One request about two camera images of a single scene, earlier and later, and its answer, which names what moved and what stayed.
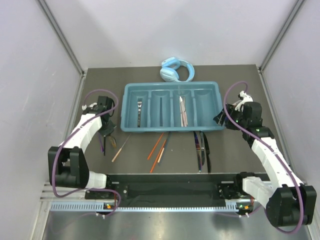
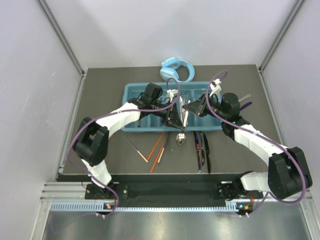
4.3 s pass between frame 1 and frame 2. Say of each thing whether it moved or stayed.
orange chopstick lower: stayed
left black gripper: moved
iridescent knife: stayed
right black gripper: moved
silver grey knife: stayed
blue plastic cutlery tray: stayed
